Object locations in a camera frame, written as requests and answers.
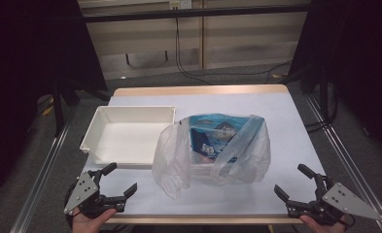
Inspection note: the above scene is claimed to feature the long black wall cable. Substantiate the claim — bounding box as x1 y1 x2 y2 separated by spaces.
174 17 293 86

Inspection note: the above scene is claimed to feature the metal floor rail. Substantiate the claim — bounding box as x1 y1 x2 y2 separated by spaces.
304 94 382 233
9 106 79 233

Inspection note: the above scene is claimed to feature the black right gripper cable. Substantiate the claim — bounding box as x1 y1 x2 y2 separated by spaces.
338 213 357 229

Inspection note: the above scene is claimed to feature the black metal stand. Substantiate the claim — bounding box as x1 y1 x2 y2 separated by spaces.
318 66 339 124
50 77 80 138

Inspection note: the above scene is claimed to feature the dark curtain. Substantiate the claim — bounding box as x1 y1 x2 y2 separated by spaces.
0 0 108 206
288 0 382 163

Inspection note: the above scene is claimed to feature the yellow floor tape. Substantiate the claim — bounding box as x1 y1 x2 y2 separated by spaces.
42 97 55 117

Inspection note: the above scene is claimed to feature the person's left hand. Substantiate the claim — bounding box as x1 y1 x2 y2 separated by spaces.
71 208 118 233

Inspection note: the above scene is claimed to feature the pale table cover sheet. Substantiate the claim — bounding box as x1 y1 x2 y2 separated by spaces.
80 92 327 217

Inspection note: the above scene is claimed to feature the blue snack pouch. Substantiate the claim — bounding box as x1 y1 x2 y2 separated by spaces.
188 114 255 165

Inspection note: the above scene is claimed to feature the white wall outlet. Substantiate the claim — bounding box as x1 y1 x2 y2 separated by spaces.
168 0 193 11

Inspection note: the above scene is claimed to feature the black horizontal bar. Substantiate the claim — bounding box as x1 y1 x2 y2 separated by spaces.
81 4 311 24

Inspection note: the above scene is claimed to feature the black floor cable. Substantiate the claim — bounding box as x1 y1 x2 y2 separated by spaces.
304 118 336 134

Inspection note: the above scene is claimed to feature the wooden table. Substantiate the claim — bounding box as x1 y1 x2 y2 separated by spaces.
78 83 329 225

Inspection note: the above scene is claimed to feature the clear plastic bag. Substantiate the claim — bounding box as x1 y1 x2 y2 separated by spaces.
151 113 272 200

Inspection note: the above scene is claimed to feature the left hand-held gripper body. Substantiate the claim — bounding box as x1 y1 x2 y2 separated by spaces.
63 170 128 219

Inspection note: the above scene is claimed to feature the white plastic tray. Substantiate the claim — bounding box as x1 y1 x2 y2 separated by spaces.
79 105 178 170

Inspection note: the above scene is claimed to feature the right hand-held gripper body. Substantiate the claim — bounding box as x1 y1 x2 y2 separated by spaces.
286 174 382 227

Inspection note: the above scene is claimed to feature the person's right hand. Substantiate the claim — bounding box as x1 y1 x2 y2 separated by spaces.
298 215 350 233

